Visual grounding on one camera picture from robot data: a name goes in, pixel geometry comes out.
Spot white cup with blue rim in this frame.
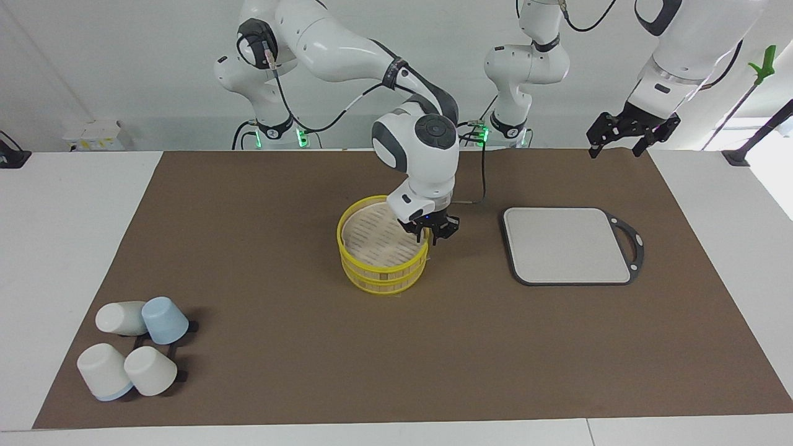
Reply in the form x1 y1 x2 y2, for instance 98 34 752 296
77 343 134 401

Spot grey cutting board black rim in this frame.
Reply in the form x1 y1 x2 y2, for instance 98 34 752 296
501 207 645 286

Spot light blue cup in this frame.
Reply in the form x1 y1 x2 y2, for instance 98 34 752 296
141 297 190 345

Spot brown table mat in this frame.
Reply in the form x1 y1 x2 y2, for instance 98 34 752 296
32 149 793 429

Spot yellow-rimmed bamboo steamer tier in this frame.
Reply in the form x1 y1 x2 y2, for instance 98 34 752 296
342 257 428 296

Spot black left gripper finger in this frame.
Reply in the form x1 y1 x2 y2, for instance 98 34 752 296
633 121 679 157
587 113 615 159

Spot green clamp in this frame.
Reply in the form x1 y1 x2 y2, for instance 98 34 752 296
748 45 777 86

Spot black base cables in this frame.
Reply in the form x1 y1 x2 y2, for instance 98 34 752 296
232 119 258 151
458 93 499 148

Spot yellow bamboo steamer lid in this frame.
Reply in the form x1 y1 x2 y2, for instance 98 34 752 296
336 195 429 278

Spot thin metal rod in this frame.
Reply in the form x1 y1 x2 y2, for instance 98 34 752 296
702 81 760 151

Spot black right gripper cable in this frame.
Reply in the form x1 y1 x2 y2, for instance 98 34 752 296
452 133 488 205

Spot white steamer liner paper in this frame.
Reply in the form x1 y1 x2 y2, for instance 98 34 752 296
343 209 422 266

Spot black clamp mount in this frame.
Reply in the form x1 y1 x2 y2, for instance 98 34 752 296
0 130 32 169

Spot white box with yellow labels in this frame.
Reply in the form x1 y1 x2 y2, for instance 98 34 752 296
62 120 125 151

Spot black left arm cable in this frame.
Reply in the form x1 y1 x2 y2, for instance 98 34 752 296
706 39 744 87

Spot black cup rack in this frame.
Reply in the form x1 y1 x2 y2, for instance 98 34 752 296
133 320 199 385

